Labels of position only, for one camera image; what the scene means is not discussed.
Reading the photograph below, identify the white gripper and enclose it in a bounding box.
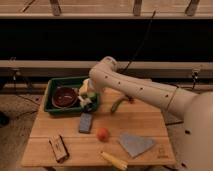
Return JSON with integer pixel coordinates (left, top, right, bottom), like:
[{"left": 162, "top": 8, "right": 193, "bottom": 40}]
[{"left": 78, "top": 79, "right": 97, "bottom": 107}]

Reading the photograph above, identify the red apple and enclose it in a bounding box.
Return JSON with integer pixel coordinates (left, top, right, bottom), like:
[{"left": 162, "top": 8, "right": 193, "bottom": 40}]
[{"left": 96, "top": 128, "right": 109, "bottom": 142}]

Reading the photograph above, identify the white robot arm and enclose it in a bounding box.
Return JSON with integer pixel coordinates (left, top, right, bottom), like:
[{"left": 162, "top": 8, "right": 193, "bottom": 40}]
[{"left": 83, "top": 56, "right": 213, "bottom": 171}]

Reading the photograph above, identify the small white black object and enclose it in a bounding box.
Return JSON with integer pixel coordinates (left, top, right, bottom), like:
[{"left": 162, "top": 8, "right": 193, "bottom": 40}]
[{"left": 84, "top": 103, "right": 93, "bottom": 112}]

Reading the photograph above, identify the green plastic tray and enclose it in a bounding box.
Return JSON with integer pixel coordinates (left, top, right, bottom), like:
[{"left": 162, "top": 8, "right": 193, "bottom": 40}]
[{"left": 44, "top": 76, "right": 100, "bottom": 115}]

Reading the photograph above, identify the blue-grey sponge block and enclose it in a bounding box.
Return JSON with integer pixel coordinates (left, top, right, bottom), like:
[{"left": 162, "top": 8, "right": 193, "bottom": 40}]
[{"left": 79, "top": 113, "right": 93, "bottom": 134}]

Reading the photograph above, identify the dark red bowl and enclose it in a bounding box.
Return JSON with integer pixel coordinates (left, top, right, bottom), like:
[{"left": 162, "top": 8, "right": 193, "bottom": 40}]
[{"left": 51, "top": 87, "right": 78, "bottom": 108}]

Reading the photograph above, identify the green chili pepper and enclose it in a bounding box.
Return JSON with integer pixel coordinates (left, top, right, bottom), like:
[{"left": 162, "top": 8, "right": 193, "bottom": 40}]
[{"left": 110, "top": 96, "right": 129, "bottom": 114}]

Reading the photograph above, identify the dark red grape bunch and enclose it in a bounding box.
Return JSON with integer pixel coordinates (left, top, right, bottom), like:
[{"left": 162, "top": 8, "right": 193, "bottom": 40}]
[{"left": 127, "top": 96, "right": 134, "bottom": 103}]

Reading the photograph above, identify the brown wooden box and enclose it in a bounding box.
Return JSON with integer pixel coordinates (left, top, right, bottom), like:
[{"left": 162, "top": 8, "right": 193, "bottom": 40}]
[{"left": 49, "top": 135, "right": 69, "bottom": 163}]

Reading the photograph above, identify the grey folded cloth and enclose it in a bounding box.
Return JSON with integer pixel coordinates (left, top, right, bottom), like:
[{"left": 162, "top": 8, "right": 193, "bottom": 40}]
[{"left": 119, "top": 133, "right": 155, "bottom": 158}]

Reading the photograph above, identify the black hanging cable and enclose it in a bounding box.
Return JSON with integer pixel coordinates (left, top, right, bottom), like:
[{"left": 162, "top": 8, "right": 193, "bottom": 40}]
[{"left": 119, "top": 9, "right": 157, "bottom": 75}]

